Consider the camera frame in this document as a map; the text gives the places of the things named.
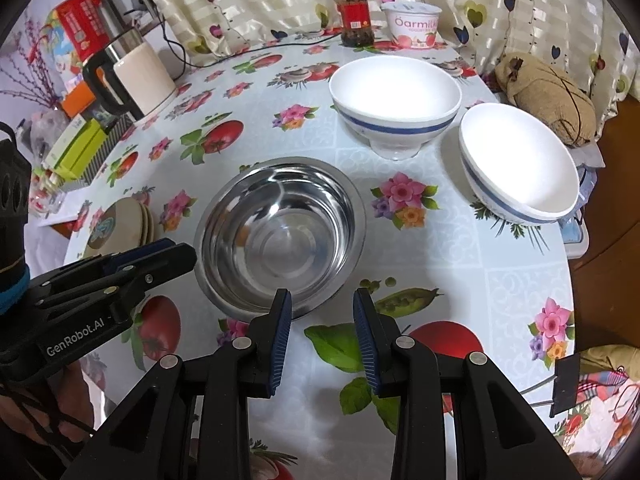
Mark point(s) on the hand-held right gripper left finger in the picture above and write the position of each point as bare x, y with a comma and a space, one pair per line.
281, 340

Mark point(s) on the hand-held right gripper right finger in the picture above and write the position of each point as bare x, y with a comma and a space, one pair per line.
367, 345

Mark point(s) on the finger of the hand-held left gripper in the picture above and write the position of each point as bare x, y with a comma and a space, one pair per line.
170, 262
145, 251

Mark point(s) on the stainless steel bowl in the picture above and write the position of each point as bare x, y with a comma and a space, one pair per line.
280, 235

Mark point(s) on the white bowl blue stripe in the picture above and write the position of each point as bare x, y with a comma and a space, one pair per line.
395, 105
520, 165

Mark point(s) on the person's left hand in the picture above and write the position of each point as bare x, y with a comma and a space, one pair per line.
70, 400

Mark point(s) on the cluster of small glass bottles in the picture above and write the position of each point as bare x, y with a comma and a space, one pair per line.
47, 195

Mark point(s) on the white paper sheet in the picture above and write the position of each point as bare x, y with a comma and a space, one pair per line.
60, 216

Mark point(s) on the clear plastic bag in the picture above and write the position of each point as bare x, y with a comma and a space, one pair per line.
45, 130

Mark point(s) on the white and green box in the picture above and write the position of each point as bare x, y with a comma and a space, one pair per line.
70, 142

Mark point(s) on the black white striped tray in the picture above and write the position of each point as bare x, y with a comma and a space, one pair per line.
112, 145

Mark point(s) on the orange box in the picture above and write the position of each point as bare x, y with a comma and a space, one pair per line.
80, 100

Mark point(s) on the purple flower branches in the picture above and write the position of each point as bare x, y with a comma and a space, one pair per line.
35, 75

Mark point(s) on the colourful printed bag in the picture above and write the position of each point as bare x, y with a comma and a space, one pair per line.
60, 60

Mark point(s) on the white electric kettle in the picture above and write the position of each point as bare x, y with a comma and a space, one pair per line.
137, 75

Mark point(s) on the red packet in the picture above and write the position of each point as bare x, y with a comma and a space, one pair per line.
82, 25

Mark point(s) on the blue striped cloth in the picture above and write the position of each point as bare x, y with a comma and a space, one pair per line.
577, 240

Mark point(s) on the plaid cloth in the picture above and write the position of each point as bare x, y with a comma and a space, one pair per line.
600, 385

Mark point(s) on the yellow cushion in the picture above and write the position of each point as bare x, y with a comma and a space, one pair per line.
610, 357

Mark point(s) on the tan stuffed cushion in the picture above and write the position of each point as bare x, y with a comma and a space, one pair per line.
545, 100

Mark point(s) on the chili sauce jar red lid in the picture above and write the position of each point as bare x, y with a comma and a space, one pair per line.
355, 20

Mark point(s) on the white yogurt cup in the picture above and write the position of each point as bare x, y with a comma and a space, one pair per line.
412, 27

